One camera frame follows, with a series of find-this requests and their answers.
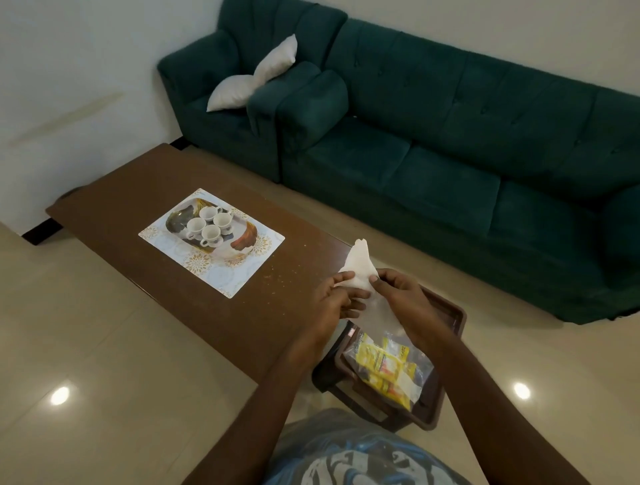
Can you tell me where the dark plastic stool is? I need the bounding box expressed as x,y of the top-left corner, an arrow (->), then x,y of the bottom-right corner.
311,324 -> 416,433

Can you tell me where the white tissue napkin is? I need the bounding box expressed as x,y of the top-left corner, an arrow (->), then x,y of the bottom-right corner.
337,239 -> 407,348

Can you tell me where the brown wooden table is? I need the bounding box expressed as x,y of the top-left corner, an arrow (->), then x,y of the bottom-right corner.
45,143 -> 359,386

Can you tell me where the person's right hand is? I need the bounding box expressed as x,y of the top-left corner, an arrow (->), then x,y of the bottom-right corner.
369,268 -> 451,351

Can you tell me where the person's left forearm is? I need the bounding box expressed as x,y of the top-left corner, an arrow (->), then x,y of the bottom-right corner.
182,339 -> 331,485

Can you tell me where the white pillow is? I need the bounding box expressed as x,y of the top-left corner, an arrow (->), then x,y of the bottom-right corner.
206,33 -> 299,113

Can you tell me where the clear zip bag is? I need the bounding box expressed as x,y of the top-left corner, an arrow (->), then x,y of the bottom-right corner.
343,325 -> 435,412

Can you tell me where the green fabric armchair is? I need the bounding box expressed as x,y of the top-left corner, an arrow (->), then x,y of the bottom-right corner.
157,0 -> 349,184

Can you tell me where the person's right forearm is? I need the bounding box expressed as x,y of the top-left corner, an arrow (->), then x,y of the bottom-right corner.
415,329 -> 593,485

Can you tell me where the white gold placemat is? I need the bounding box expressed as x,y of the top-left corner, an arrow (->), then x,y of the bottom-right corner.
137,187 -> 286,300

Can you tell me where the green fabric sofa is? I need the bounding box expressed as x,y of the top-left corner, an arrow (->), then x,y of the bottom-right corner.
277,19 -> 640,326

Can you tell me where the oval leaf-print platter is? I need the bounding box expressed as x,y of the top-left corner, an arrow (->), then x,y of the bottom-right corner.
165,197 -> 259,256

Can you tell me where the person's left hand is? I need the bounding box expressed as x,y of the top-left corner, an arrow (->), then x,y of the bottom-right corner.
309,271 -> 372,356

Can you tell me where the brown plastic tray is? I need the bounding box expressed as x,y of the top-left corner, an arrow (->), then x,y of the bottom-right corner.
332,284 -> 467,432

